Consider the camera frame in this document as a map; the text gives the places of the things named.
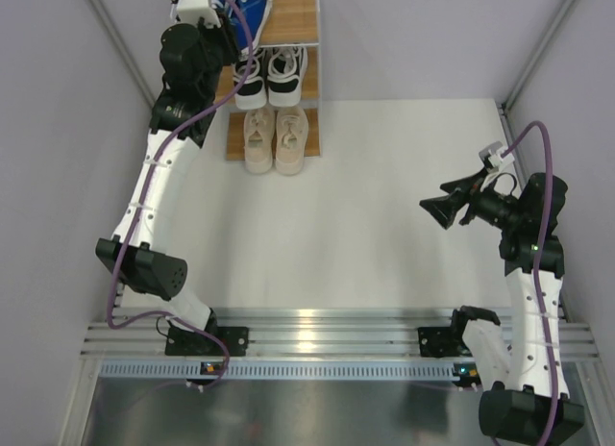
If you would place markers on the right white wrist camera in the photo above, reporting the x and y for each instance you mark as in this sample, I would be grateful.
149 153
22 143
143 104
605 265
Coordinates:
496 158

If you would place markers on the right aluminium frame post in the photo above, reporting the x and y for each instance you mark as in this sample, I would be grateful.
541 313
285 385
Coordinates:
555 24

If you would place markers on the slotted grey cable duct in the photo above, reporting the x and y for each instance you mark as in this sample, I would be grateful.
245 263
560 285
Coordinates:
260 370

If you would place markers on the black white sneaker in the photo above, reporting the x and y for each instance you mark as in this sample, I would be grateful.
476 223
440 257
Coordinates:
252 94
286 71

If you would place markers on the wooden three-tier shoe shelf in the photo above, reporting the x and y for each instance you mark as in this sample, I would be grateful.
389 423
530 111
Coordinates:
290 23

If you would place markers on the aluminium frame post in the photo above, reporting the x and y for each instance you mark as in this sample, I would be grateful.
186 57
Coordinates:
120 47
555 24

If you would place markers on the blue canvas sneaker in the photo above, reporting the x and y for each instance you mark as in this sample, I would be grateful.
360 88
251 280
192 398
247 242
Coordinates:
256 13

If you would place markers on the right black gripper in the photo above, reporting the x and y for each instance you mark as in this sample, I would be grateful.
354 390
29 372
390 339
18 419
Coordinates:
461 192

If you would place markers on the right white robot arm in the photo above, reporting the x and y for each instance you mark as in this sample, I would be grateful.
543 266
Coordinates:
525 397

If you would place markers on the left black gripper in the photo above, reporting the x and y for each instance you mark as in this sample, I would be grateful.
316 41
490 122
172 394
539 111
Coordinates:
222 36

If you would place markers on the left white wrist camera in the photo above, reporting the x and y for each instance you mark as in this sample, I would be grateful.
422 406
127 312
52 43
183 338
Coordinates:
196 12

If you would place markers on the left aluminium frame post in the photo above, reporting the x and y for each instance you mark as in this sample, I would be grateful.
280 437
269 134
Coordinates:
120 47

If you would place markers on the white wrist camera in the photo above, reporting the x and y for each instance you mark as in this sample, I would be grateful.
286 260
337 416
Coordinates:
496 158
196 12

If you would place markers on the aluminium mounting rail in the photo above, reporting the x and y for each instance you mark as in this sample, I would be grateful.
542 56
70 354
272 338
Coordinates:
307 334

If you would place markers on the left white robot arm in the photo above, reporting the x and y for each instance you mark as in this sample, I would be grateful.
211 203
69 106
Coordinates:
136 253

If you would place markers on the beige lace sneaker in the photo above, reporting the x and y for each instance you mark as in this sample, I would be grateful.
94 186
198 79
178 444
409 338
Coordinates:
258 133
292 129

